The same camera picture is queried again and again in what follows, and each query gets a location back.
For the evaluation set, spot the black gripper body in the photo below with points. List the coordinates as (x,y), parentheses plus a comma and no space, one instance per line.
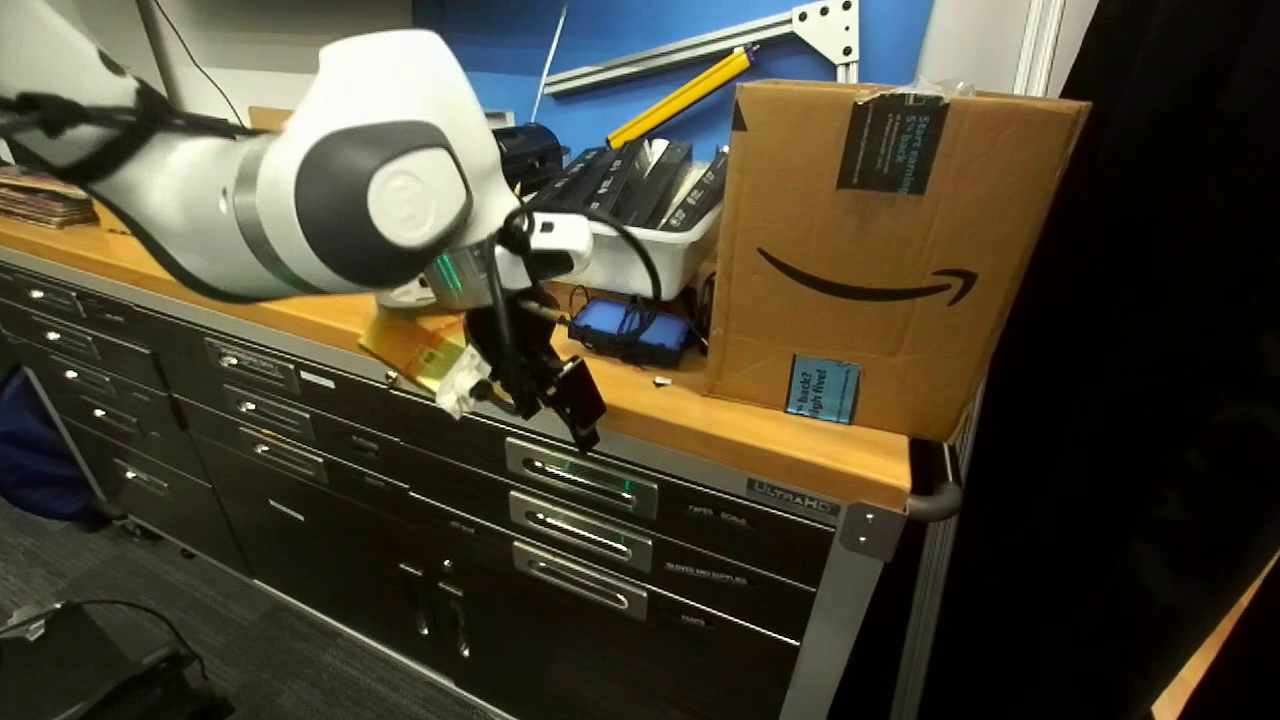
(519,333)

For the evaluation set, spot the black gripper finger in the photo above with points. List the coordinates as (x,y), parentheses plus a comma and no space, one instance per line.
(528,398)
(587,401)

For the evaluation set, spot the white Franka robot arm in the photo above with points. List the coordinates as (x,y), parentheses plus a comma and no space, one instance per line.
(306,173)

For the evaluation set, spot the black drawer cabinet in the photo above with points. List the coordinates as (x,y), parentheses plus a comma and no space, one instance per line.
(402,534)

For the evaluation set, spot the tiny metal screw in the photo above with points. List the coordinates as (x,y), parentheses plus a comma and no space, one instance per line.
(660,380)

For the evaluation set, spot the black handheld tool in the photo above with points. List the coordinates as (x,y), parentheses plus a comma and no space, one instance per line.
(628,329)

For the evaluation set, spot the tan flat block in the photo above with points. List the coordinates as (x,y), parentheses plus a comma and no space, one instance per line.
(412,349)

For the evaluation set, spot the white plastic bin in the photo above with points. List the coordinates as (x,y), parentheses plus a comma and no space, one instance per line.
(665,261)

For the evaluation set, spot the black flat box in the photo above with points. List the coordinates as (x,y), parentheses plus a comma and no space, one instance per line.
(701,193)
(587,177)
(651,181)

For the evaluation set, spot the blue sticker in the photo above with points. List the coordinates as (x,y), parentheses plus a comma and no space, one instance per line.
(823,389)

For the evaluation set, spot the yellow bar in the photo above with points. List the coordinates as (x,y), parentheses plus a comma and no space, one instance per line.
(682,97)

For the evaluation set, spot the brown cardboard shipping box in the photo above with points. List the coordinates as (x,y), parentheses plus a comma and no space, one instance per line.
(880,253)

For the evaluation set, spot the black floor device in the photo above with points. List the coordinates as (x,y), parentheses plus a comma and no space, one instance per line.
(123,664)

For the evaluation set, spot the blue bag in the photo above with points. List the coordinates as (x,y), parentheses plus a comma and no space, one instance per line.
(40,452)

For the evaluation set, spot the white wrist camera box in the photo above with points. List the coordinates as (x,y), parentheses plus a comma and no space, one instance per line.
(551,245)

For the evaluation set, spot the blue wall board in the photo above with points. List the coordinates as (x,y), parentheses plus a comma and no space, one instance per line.
(642,65)

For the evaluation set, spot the aluminium rail frame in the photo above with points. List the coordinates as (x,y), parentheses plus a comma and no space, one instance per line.
(747,29)

